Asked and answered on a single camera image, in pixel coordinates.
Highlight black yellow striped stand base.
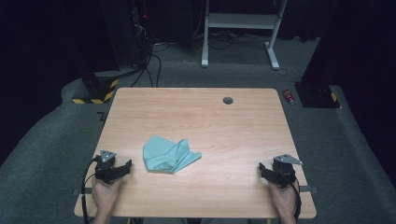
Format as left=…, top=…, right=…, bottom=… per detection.
left=71, top=70, right=120, bottom=105

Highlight person's left hand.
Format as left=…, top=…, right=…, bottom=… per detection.
left=91, top=176, right=124, bottom=218

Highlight black floor cables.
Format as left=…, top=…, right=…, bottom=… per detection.
left=129, top=43, right=171, bottom=89

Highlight dark equipment rack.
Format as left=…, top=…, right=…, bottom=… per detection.
left=130, top=0, right=154, bottom=68

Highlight white metal stand frame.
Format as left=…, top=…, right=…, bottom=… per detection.
left=200, top=0, right=289, bottom=71

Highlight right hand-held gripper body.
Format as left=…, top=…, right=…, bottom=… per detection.
left=271, top=153, right=304, bottom=189

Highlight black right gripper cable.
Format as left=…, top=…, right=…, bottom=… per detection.
left=289, top=176, right=304, bottom=223

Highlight teal cloth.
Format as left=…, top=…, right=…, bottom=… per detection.
left=142, top=134, right=203, bottom=175

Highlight person's right hand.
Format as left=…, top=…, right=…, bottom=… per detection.
left=267, top=181, right=298, bottom=218

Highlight red can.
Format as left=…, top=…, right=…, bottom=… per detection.
left=282, top=89, right=296, bottom=106

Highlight cable bundle under white stand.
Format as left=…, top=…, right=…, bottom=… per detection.
left=191, top=29, right=270, bottom=50

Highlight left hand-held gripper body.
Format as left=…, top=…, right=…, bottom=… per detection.
left=93, top=149, right=119, bottom=185

